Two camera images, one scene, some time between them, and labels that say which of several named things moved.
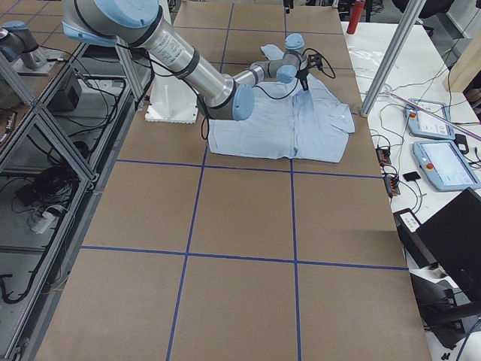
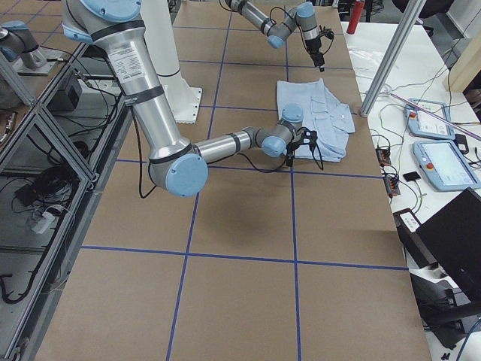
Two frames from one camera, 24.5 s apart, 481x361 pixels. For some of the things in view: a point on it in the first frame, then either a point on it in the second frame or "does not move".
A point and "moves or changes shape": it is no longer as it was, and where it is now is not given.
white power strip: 46,220 does not move
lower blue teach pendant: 446,165 does not move
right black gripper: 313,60 → 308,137
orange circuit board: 383,156 does not move
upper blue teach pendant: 428,119 does not move
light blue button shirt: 288,122 moves or changes shape
